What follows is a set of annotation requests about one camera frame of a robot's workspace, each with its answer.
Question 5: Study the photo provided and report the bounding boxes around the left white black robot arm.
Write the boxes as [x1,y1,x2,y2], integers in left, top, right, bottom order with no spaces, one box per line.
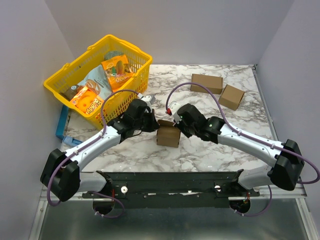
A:
[40,95,159,202]

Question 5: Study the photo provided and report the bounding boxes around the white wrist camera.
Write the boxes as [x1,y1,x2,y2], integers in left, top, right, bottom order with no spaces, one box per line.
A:
[137,93,156,106]
[166,101,181,116]

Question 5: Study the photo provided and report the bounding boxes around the brown cardboard box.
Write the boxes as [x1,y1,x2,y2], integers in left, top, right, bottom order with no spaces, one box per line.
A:
[156,119,181,148]

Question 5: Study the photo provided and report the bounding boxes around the orange apple snack bag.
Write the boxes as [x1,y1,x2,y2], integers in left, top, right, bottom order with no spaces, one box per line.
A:
[70,86,103,115]

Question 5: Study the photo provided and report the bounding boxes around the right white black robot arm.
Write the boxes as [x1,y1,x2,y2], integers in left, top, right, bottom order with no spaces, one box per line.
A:
[167,102,304,196]

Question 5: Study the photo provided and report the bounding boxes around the aluminium extrusion frame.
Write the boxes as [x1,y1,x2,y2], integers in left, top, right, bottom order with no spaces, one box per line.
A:
[39,184,307,202]

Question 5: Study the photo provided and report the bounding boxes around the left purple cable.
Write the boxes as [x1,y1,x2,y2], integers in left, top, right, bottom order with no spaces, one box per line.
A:
[46,89,142,219]

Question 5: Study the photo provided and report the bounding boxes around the yellow plastic shopping basket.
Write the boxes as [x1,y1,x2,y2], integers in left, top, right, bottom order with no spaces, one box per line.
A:
[43,34,153,130]

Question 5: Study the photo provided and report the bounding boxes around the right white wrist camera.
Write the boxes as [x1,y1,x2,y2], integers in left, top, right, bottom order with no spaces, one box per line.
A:
[166,101,181,116]

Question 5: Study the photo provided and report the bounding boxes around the large folded cardboard box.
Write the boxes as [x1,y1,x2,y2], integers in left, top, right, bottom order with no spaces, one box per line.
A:
[191,73,224,95]

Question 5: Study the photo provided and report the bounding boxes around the light blue bread bag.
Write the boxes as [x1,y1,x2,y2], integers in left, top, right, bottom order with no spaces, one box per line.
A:
[76,65,113,100]

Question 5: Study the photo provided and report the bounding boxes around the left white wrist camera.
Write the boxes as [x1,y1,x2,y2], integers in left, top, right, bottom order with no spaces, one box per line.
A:
[137,93,156,106]

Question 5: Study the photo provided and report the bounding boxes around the blue flat box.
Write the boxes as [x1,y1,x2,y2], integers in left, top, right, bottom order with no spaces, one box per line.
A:
[55,105,69,141]

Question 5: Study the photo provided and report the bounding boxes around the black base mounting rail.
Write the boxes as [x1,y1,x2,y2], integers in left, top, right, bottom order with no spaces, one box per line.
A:
[82,169,263,210]

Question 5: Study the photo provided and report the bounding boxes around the small folded cardboard box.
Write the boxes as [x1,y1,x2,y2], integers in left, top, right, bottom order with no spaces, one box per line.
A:
[218,84,245,111]

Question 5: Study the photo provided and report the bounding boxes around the orange mango snack bag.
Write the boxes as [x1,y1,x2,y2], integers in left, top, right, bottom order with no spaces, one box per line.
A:
[101,54,134,92]

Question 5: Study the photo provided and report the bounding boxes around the light blue small carton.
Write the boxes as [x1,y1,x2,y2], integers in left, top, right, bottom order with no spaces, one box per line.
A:
[62,135,82,147]

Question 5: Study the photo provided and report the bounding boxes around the green round snack pack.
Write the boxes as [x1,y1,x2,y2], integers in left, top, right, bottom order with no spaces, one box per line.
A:
[104,50,124,61]

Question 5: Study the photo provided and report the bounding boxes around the dark brown snack pack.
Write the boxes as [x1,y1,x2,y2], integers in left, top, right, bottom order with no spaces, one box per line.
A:
[59,88,77,101]

